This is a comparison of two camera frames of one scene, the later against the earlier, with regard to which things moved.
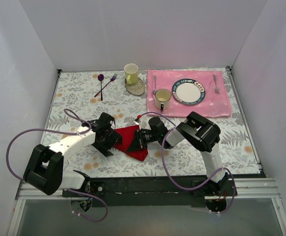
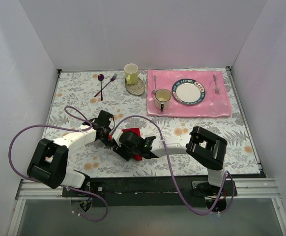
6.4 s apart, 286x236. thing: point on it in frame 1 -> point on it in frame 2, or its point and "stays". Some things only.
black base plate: x=146 y=191 stays
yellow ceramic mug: x=131 y=72 stays
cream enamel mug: x=162 y=98 stays
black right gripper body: x=140 y=139 -> x=121 y=151
